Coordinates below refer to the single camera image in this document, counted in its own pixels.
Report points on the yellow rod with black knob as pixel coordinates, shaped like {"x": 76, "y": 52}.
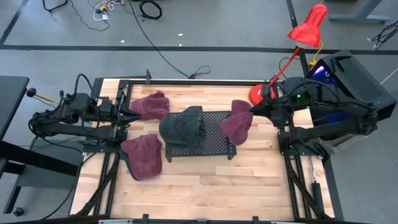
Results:
{"x": 31, "y": 92}

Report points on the black computer case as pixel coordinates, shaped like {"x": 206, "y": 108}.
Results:
{"x": 363, "y": 81}

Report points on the grey support block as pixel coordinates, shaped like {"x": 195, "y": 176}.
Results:
{"x": 340, "y": 146}

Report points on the maroon baseball cap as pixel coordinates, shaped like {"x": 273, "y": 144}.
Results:
{"x": 150, "y": 105}
{"x": 143, "y": 155}
{"x": 237, "y": 127}

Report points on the black side desk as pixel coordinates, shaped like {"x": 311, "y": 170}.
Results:
{"x": 12, "y": 99}

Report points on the grey desk base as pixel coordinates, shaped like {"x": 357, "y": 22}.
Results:
{"x": 357, "y": 17}

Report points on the dark grey baseball cap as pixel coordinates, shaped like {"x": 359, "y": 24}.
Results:
{"x": 164, "y": 132}
{"x": 186, "y": 124}

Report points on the black perforated metal stand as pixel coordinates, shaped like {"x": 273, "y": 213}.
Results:
{"x": 217, "y": 137}

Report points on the black gas spring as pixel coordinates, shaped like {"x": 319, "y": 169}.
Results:
{"x": 317, "y": 193}

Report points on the black aluminium table frame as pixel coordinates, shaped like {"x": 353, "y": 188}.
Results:
{"x": 161, "y": 82}

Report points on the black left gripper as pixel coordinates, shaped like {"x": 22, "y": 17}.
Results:
{"x": 109, "y": 116}

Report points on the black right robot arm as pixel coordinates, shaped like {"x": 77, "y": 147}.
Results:
{"x": 342, "y": 130}

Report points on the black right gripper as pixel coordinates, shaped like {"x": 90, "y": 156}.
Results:
{"x": 281, "y": 109}

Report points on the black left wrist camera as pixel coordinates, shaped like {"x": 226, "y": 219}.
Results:
{"x": 106, "y": 104}

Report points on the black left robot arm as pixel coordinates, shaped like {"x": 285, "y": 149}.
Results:
{"x": 62, "y": 130}

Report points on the red desk lamp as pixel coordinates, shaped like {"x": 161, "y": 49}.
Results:
{"x": 306, "y": 28}

